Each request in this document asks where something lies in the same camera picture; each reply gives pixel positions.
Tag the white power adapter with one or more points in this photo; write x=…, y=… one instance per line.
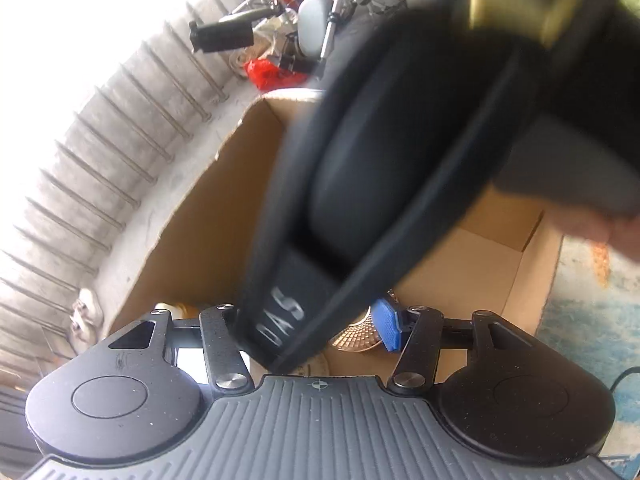
x=192, y=364

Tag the white lid jar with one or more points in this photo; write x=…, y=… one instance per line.
x=358, y=336

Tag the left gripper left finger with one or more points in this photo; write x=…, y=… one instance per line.
x=216, y=338

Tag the green dropper bottle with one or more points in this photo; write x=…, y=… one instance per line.
x=178, y=311

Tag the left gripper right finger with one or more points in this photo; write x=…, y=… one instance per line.
x=416, y=333

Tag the red plastic bag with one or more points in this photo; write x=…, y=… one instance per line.
x=268, y=77

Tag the person's hand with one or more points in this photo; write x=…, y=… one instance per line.
x=621, y=233

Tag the right white sneaker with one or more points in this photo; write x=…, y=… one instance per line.
x=87, y=317

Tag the wheelchair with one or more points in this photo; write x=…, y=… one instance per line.
x=308, y=44

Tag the metal balcony railing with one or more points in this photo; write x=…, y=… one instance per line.
x=107, y=115

